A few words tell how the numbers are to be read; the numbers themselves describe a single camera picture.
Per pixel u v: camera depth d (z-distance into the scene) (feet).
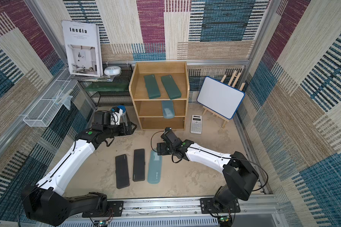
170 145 2.09
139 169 2.88
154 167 2.86
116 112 2.29
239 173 1.42
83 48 2.54
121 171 2.78
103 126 1.93
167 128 2.55
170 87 2.79
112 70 2.90
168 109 3.02
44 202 1.25
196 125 3.45
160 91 2.73
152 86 2.84
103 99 3.90
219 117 3.35
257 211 2.38
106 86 3.10
